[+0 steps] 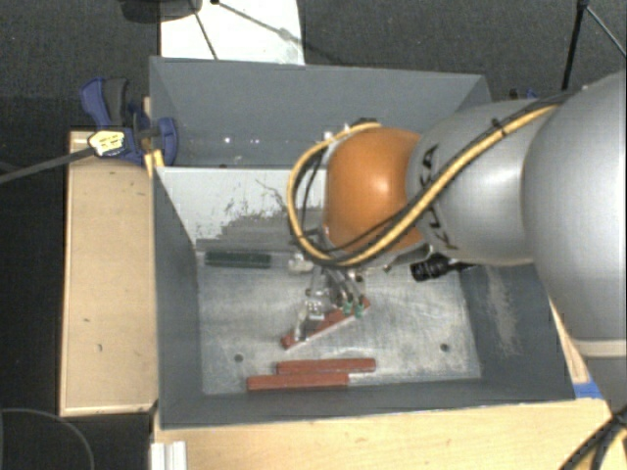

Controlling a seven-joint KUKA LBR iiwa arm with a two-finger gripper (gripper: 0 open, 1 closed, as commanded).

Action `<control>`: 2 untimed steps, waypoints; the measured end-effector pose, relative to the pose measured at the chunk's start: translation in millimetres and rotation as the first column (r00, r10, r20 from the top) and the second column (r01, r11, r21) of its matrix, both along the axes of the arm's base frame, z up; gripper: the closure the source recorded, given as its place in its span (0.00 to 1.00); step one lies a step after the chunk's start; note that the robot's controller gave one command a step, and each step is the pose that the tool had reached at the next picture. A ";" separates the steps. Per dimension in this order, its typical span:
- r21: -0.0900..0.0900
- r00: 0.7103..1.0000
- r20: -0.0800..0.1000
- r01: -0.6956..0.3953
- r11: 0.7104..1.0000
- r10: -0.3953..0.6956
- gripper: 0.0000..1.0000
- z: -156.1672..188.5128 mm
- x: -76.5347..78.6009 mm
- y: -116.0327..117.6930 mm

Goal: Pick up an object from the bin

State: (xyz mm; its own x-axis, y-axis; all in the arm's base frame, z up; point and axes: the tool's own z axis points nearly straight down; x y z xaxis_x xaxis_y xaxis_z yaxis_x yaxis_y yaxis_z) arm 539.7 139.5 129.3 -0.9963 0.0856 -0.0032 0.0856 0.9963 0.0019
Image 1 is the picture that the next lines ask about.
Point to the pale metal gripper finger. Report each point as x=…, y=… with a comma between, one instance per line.
x=315, y=311
x=299, y=325

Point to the red-brown block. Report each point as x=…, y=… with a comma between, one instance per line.
x=333, y=320
x=325, y=365
x=296, y=382

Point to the grey metal bin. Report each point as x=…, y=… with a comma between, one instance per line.
x=255, y=311

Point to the dark green flat block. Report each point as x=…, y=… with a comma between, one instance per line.
x=238, y=259

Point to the pale wood flat board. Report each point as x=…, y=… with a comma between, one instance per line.
x=110, y=282

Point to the black cylinder on white bracket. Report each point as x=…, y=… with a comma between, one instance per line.
x=430, y=268

